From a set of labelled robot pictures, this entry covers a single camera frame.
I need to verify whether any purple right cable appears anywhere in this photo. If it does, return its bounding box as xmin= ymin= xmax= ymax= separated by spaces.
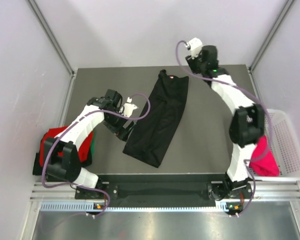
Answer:
xmin=174 ymin=39 xmax=275 ymax=218

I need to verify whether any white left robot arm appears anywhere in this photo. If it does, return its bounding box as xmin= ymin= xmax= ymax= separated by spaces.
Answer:
xmin=42 ymin=89 xmax=138 ymax=199

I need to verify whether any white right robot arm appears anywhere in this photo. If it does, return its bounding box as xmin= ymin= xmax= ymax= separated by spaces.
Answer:
xmin=185 ymin=38 xmax=265 ymax=198

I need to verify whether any grey slotted cable duct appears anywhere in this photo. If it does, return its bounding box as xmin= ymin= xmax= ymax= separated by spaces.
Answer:
xmin=39 ymin=201 xmax=245 ymax=213

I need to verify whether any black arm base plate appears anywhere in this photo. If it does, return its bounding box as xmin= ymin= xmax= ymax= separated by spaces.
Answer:
xmin=74 ymin=181 xmax=255 ymax=202

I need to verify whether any red folded t shirt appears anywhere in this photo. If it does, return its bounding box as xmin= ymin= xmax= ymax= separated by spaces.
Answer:
xmin=38 ymin=126 xmax=95 ymax=168

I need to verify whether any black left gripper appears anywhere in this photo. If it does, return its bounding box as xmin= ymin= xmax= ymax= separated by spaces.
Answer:
xmin=103 ymin=107 xmax=135 ymax=142

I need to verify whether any white perforated plastic basket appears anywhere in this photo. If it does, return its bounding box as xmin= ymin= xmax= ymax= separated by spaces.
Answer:
xmin=253 ymin=109 xmax=300 ymax=182

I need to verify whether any aluminium frame post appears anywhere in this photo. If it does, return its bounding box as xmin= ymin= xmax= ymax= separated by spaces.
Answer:
xmin=248 ymin=0 xmax=296 ymax=74
xmin=24 ymin=0 xmax=76 ymax=76

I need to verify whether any aluminium frame post right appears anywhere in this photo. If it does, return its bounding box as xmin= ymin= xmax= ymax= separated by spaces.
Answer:
xmin=248 ymin=0 xmax=296 ymax=74

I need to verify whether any purple cable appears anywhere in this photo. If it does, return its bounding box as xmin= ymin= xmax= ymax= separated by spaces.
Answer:
xmin=174 ymin=39 xmax=275 ymax=218
xmin=41 ymin=93 xmax=152 ymax=218

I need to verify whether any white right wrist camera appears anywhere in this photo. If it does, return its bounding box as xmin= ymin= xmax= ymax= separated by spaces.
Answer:
xmin=185 ymin=37 xmax=203 ymax=58

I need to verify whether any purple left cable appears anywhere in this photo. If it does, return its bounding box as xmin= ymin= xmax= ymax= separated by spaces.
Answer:
xmin=41 ymin=93 xmax=152 ymax=218

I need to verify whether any green folded t shirt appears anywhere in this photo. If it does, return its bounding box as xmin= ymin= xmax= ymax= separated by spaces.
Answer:
xmin=90 ymin=131 xmax=96 ymax=156

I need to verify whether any pink t shirt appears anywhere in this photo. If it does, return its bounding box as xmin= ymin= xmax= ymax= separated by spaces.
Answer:
xmin=249 ymin=135 xmax=280 ymax=177

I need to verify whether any aluminium frame post left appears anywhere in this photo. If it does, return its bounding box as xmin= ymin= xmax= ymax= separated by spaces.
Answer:
xmin=24 ymin=0 xmax=76 ymax=76

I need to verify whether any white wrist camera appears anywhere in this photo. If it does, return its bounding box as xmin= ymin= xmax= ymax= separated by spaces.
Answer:
xmin=121 ymin=97 xmax=139 ymax=118
xmin=185 ymin=37 xmax=203 ymax=58

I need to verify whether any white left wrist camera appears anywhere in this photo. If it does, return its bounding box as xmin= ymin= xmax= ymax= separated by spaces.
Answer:
xmin=121 ymin=97 xmax=139 ymax=118

